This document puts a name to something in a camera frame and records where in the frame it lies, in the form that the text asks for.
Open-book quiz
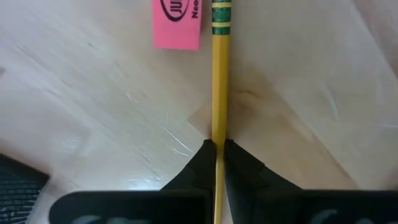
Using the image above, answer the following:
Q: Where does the black mesh desk organizer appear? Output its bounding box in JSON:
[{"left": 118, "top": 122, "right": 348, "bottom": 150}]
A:
[{"left": 0, "top": 153, "right": 50, "bottom": 224}]

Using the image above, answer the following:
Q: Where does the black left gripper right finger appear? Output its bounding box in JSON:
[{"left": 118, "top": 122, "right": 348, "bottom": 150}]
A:
[{"left": 223, "top": 139, "right": 398, "bottom": 224}]

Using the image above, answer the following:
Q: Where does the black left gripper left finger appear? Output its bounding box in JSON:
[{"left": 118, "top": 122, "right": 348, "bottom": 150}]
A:
[{"left": 49, "top": 139, "right": 218, "bottom": 224}]

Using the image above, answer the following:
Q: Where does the yellow pencil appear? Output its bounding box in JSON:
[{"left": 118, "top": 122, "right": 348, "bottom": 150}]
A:
[{"left": 211, "top": 0, "right": 233, "bottom": 224}]

